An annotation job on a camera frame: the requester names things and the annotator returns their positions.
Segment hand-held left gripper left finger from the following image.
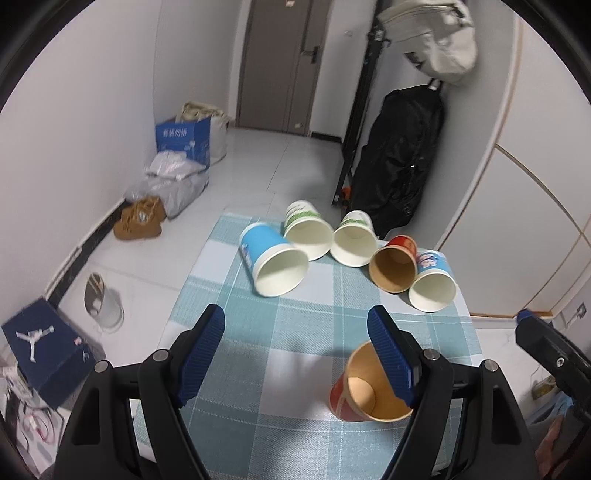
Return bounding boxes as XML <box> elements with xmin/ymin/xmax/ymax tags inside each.
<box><xmin>54</xmin><ymin>304</ymin><xmax>227</xmax><ymax>480</ymax></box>

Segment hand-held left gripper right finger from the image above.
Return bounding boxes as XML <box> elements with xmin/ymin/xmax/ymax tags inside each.
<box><xmin>367</xmin><ymin>305</ymin><xmax>539</xmax><ymax>480</ymax></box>

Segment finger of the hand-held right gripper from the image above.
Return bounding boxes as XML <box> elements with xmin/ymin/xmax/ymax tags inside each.
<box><xmin>516</xmin><ymin>309</ymin><xmax>591</xmax><ymax>403</ymax></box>

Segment red paper cup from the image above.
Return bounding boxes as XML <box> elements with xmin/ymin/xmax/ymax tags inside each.
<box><xmin>329</xmin><ymin>342</ymin><xmax>414</xmax><ymax>423</ymax></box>
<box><xmin>368</xmin><ymin>235</ymin><xmax>419</xmax><ymax>295</ymax></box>

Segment small blue paper cup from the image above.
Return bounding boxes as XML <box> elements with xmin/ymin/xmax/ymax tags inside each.
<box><xmin>409</xmin><ymin>250</ymin><xmax>458</xmax><ymax>313</ymax></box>

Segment white green paper cup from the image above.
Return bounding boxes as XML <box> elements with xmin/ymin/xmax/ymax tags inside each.
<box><xmin>331</xmin><ymin>210</ymin><xmax>378</xmax><ymax>268</ymax></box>
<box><xmin>283</xmin><ymin>200</ymin><xmax>334</xmax><ymax>262</ymax></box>

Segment large blue paper cup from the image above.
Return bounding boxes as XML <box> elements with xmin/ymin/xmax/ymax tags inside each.
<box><xmin>239</xmin><ymin>222</ymin><xmax>310</xmax><ymax>298</ymax></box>

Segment person's right hand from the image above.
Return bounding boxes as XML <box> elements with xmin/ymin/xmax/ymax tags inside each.
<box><xmin>536</xmin><ymin>413</ymin><xmax>577</xmax><ymax>480</ymax></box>

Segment teal checked tablecloth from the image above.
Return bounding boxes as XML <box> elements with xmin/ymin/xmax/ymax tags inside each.
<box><xmin>131</xmin><ymin>213</ymin><xmax>481</xmax><ymax>480</ymax></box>

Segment small white bin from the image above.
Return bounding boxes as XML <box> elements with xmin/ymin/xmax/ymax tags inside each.
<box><xmin>83</xmin><ymin>272</ymin><xmax>125</xmax><ymax>332</ymax></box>

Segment white wardrobe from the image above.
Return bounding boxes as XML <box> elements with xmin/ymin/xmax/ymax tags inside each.
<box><xmin>433</xmin><ymin>16</ymin><xmax>591</xmax><ymax>320</ymax></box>

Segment dark blue shoe box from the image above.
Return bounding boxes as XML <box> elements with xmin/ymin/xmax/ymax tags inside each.
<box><xmin>1</xmin><ymin>296</ymin><xmax>107</xmax><ymax>411</ymax></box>

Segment grey plastic bag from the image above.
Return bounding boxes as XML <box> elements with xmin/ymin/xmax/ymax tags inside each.
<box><xmin>124</xmin><ymin>172</ymin><xmax>211</xmax><ymax>220</ymax></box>

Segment white plastic bag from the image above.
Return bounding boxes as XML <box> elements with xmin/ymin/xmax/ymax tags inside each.
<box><xmin>145</xmin><ymin>150</ymin><xmax>207</xmax><ymax>180</ymax></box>

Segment black garment bag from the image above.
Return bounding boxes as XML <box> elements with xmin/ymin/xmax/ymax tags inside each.
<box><xmin>348</xmin><ymin>85</ymin><xmax>447</xmax><ymax>237</ymax></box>

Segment blue cardboard box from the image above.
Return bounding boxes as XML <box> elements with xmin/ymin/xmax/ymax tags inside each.
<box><xmin>155</xmin><ymin>115</ymin><xmax>212</xmax><ymax>168</ymax></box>

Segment white tote bag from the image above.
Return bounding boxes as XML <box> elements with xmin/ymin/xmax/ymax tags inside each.
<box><xmin>177</xmin><ymin>102</ymin><xmax>230</xmax><ymax>165</ymax></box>

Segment black metal stand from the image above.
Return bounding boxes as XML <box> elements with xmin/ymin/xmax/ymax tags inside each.
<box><xmin>331</xmin><ymin>18</ymin><xmax>394</xmax><ymax>207</ymax></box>

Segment grey door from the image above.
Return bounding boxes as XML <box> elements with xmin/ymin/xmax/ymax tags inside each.
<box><xmin>235</xmin><ymin>0</ymin><xmax>334</xmax><ymax>137</ymax></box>

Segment white canvas bag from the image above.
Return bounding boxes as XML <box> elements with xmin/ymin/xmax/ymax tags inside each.
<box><xmin>375</xmin><ymin>0</ymin><xmax>478</xmax><ymax>85</ymax></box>

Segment wall socket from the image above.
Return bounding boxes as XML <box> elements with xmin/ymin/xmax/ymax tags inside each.
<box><xmin>566</xmin><ymin>302</ymin><xmax>588</xmax><ymax>329</ymax></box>

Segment tangle of cables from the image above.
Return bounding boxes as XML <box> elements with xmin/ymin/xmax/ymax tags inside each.
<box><xmin>0</xmin><ymin>362</ymin><xmax>63</xmax><ymax>446</ymax></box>

